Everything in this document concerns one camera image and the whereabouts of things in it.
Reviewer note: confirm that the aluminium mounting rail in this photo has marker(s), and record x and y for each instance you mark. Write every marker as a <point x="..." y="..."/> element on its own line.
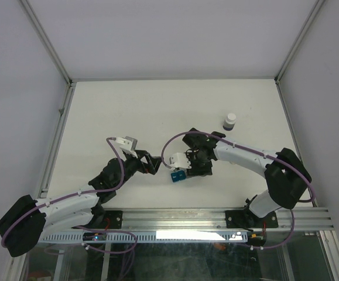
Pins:
<point x="300" y="219"/>

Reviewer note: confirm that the grey slotted cable duct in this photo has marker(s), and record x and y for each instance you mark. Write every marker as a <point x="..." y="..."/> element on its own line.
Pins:
<point x="72" y="237"/>

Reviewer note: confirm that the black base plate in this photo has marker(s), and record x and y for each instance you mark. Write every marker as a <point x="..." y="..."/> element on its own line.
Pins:
<point x="247" y="220"/>
<point x="110" y="219"/>

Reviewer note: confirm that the teal pill box MON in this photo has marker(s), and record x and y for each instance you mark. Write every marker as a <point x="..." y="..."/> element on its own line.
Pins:
<point x="175" y="177"/>

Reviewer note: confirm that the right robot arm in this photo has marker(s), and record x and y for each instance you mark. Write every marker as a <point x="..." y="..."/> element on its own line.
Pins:
<point x="285" y="175"/>

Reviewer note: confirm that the teal pill box FRI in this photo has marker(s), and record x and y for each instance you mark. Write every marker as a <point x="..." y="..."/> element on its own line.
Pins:
<point x="181" y="175"/>

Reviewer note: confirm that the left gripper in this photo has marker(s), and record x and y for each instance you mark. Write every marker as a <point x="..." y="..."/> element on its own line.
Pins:
<point x="154" y="161"/>

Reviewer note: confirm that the white pill bottle blue label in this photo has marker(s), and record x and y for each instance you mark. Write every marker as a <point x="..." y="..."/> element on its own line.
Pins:
<point x="229" y="122"/>

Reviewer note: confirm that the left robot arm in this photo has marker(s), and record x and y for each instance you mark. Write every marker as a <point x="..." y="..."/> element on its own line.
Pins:
<point x="29" y="220"/>

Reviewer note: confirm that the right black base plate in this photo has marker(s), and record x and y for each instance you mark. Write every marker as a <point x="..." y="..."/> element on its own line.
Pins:
<point x="247" y="220"/>

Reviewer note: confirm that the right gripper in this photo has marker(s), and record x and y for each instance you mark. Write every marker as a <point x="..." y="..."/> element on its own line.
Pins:
<point x="195" y="171"/>

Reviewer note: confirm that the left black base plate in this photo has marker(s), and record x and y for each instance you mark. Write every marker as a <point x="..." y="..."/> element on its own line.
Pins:
<point x="110" y="219"/>

